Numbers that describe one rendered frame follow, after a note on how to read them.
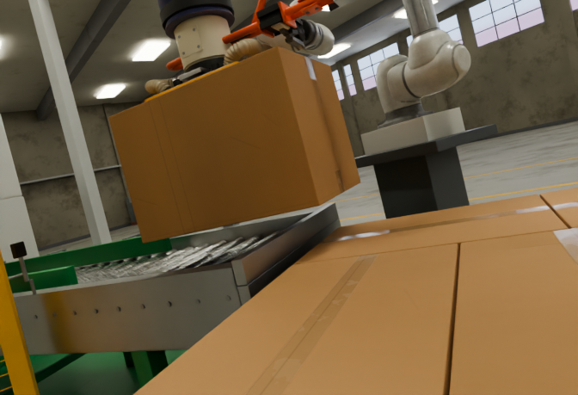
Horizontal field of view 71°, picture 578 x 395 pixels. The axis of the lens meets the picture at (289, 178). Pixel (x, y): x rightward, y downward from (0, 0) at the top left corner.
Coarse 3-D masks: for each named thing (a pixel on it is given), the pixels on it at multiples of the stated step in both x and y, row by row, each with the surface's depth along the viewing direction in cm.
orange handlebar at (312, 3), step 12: (300, 0) 110; (312, 0) 108; (324, 0) 111; (288, 12) 112; (300, 12) 114; (312, 12) 114; (252, 24) 116; (228, 36) 120; (240, 36) 119; (252, 36) 122; (180, 60) 128
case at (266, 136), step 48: (192, 96) 109; (240, 96) 103; (288, 96) 98; (336, 96) 131; (144, 144) 118; (192, 144) 111; (240, 144) 105; (288, 144) 99; (336, 144) 120; (144, 192) 121; (192, 192) 113; (240, 192) 107; (288, 192) 101; (336, 192) 111; (144, 240) 123
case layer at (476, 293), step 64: (576, 192) 103; (320, 256) 103; (384, 256) 88; (448, 256) 78; (512, 256) 69; (576, 256) 62; (256, 320) 69; (320, 320) 62; (384, 320) 57; (448, 320) 52; (512, 320) 48; (576, 320) 45; (192, 384) 52; (256, 384) 48; (320, 384) 45; (384, 384) 42; (448, 384) 42; (512, 384) 37; (576, 384) 35
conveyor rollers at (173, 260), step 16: (240, 240) 163; (256, 240) 156; (144, 256) 187; (160, 256) 172; (176, 256) 157; (192, 256) 150; (208, 256) 143; (224, 256) 137; (80, 272) 186; (96, 272) 174; (112, 272) 160; (128, 272) 155; (144, 272) 141
